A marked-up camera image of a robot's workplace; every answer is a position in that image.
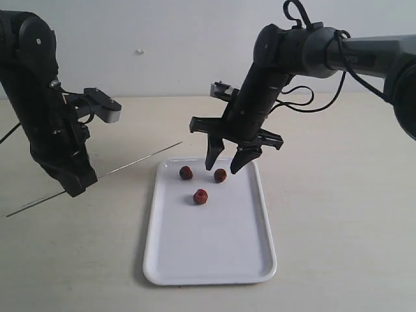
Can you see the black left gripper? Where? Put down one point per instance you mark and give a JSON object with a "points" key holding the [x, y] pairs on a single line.
{"points": [[58, 143]]}

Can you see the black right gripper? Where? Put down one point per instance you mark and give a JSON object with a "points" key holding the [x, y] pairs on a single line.
{"points": [[240, 123]]}

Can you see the red berry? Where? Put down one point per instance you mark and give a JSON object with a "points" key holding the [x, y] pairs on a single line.
{"points": [[220, 175], [185, 173], [200, 197]]}

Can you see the thin metal skewer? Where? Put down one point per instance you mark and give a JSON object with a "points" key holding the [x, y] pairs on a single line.
{"points": [[50, 197]]}

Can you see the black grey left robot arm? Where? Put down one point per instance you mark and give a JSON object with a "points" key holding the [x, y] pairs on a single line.
{"points": [[28, 67]]}

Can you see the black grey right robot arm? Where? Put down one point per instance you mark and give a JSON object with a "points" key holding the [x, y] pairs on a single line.
{"points": [[314, 51]]}

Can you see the white plastic tray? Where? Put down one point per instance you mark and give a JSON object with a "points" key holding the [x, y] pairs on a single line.
{"points": [[227, 240]]}

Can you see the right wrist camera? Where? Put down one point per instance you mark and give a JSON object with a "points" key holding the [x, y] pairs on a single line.
{"points": [[222, 91]]}

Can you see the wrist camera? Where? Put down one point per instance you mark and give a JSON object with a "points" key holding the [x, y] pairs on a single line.
{"points": [[93, 102], [222, 91]]}

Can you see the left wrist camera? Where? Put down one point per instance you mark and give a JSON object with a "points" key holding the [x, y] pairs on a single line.
{"points": [[93, 102]]}

